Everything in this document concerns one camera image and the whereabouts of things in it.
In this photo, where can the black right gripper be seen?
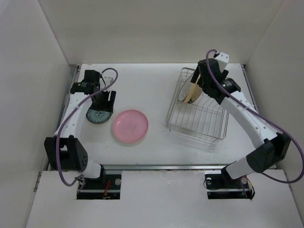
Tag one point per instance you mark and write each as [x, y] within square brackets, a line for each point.
[195, 75]

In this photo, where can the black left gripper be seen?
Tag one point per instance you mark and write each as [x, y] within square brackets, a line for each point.
[107, 105]

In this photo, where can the black blue patterned plate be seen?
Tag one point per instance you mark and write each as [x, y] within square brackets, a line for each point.
[98, 117]

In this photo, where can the metal wire dish rack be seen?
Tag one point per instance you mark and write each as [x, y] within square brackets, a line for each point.
[204, 119]

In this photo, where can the pink plate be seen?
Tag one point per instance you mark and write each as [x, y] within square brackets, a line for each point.
[130, 126]

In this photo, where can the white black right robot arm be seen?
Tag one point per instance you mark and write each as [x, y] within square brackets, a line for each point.
[270, 145]

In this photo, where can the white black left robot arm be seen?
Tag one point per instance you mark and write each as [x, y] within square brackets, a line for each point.
[65, 152]

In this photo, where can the brown plate behind beige plate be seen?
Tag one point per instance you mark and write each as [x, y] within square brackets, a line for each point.
[196, 94]

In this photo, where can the beige plate with line pattern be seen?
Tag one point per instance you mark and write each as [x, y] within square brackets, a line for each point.
[187, 90]

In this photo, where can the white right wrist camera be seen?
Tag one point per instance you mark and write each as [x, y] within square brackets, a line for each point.
[222, 59]

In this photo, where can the aluminium front rail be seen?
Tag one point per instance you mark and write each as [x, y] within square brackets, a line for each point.
[162, 167]

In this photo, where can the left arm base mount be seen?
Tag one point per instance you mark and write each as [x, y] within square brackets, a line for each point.
[106, 187]

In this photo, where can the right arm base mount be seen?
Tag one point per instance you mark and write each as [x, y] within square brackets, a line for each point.
[219, 186]

